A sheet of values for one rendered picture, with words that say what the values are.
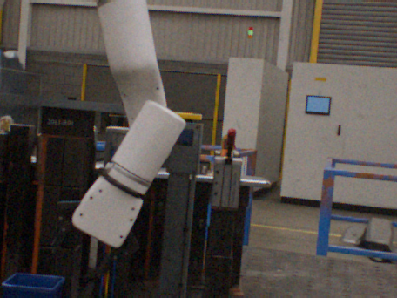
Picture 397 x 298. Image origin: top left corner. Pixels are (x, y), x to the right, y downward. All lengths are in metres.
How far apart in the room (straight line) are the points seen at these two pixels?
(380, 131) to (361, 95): 0.55
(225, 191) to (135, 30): 0.54
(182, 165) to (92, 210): 0.30
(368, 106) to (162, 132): 8.34
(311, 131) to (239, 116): 1.03
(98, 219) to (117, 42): 0.32
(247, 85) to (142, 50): 8.34
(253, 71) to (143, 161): 8.38
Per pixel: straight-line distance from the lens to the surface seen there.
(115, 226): 1.21
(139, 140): 1.18
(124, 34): 1.20
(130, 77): 1.22
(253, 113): 9.49
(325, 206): 3.39
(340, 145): 9.44
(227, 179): 1.59
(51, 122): 1.46
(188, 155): 1.43
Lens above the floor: 1.16
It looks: 3 degrees down
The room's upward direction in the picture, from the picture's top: 5 degrees clockwise
